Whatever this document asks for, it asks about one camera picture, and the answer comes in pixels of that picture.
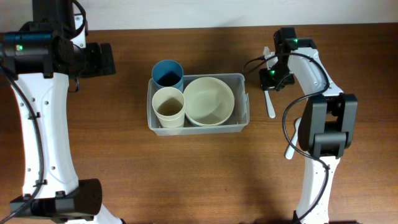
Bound white plastic spoon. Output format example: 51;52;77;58
284;117;302;161

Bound cream cup back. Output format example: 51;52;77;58
159;116;185;128

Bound blue cup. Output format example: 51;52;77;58
152;60;184;92

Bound cream bowl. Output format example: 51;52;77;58
186;114;231;127
183;77;235;119

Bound cream cup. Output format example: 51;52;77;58
159;116;185;128
152;87;185;121

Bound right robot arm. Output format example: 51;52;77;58
259;27;358;223

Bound grey plastic fork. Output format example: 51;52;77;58
264;91;276;119

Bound clear plastic storage container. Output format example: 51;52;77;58
147;73;250;136

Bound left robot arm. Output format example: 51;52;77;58
1;1;122;223

